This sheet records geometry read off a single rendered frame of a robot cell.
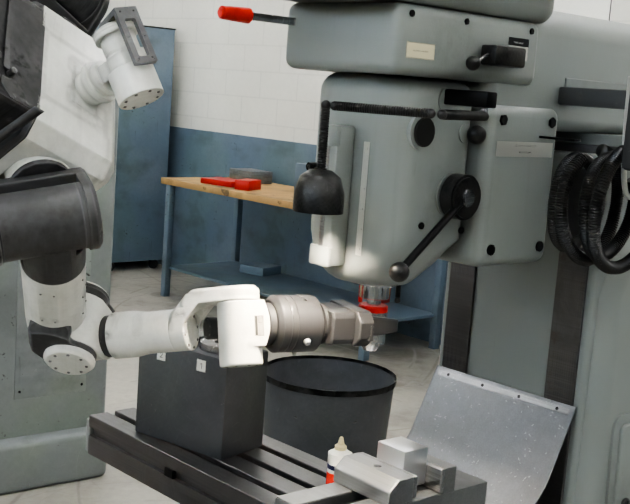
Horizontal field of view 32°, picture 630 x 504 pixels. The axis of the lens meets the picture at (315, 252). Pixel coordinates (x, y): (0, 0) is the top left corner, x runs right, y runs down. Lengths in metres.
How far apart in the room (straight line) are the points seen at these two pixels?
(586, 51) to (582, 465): 0.72
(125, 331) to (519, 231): 0.65
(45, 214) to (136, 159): 7.57
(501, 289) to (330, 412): 1.66
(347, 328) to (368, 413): 2.01
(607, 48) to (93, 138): 0.91
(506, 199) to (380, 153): 0.26
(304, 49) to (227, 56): 7.14
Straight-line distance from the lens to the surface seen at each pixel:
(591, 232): 1.70
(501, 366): 2.06
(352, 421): 3.64
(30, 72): 1.54
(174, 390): 2.04
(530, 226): 1.82
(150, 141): 9.07
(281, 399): 3.67
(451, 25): 1.62
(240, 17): 1.61
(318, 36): 1.65
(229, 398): 1.97
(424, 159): 1.63
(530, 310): 2.00
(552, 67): 1.84
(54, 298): 1.57
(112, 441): 2.19
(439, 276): 6.98
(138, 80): 1.52
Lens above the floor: 1.60
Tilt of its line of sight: 9 degrees down
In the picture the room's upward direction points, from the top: 4 degrees clockwise
